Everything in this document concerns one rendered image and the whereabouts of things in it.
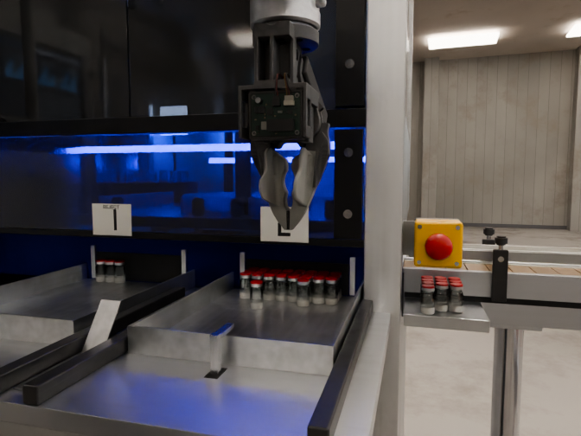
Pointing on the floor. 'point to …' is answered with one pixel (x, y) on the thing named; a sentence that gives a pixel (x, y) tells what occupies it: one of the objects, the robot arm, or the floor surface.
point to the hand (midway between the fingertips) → (290, 218)
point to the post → (386, 188)
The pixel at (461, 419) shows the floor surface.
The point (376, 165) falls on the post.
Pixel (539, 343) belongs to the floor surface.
